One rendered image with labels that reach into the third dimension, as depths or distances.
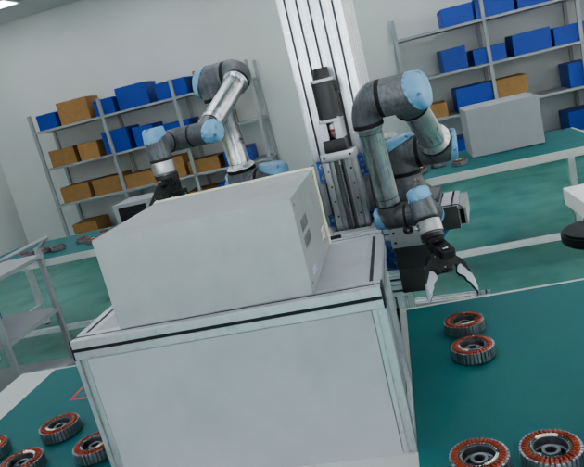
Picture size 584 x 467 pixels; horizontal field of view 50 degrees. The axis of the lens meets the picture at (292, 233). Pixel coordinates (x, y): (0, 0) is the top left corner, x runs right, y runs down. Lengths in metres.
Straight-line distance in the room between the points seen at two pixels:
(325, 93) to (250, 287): 1.27
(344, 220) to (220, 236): 1.28
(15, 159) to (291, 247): 8.78
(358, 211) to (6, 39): 7.82
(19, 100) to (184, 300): 8.51
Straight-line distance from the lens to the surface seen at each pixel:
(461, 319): 1.88
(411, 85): 1.88
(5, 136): 9.91
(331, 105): 2.41
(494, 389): 1.56
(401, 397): 1.32
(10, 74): 9.76
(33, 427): 2.08
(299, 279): 1.25
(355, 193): 2.44
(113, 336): 1.39
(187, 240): 1.28
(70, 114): 8.77
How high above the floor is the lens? 1.52
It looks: 13 degrees down
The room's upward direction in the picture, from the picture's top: 14 degrees counter-clockwise
